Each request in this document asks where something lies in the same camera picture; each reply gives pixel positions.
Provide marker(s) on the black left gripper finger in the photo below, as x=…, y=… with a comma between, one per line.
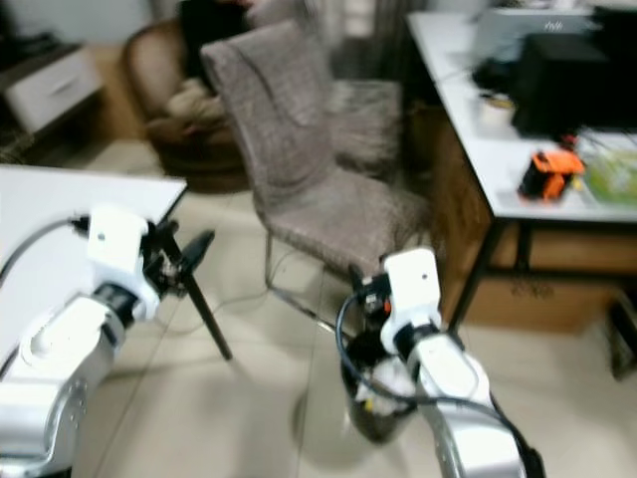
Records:
x=199, y=251
x=162, y=239

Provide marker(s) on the black metal desk frame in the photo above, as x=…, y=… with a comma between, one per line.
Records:
x=488, y=264

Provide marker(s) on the grey laptop case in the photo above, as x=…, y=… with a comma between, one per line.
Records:
x=532, y=35

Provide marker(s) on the black floor object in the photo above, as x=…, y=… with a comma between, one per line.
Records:
x=624, y=319

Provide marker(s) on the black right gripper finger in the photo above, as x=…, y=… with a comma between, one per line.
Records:
x=357, y=277

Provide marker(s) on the black box appliance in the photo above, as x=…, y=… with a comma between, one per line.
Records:
x=572, y=90

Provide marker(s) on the grey fabric dining chair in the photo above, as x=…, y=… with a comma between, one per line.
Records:
x=363, y=119
x=289, y=139

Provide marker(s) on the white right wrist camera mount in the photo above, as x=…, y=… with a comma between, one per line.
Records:
x=410, y=289

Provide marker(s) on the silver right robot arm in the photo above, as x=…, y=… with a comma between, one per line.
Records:
x=458, y=398

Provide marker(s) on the black clothing on armchair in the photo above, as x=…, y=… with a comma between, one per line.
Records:
x=209, y=25

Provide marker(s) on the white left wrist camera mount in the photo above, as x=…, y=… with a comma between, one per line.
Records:
x=116, y=244

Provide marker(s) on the orange and black tool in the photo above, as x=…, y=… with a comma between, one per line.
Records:
x=549, y=176

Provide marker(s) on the white drawer cabinet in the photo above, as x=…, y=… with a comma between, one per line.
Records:
x=55, y=88

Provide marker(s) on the green translucent bowl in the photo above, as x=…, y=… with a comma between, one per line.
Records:
x=612, y=177

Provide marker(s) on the black round rubbish bin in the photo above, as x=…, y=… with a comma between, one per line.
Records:
x=368, y=423

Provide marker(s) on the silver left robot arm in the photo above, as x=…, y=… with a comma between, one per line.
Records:
x=50, y=378

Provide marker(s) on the brown round armchair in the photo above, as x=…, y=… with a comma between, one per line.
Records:
x=164, y=80

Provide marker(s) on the white cup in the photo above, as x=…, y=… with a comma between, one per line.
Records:
x=496, y=110

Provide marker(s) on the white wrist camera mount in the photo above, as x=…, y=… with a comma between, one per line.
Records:
x=410, y=289
x=116, y=244

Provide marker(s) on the white crumpled paper trash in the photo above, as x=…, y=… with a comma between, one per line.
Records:
x=388, y=383

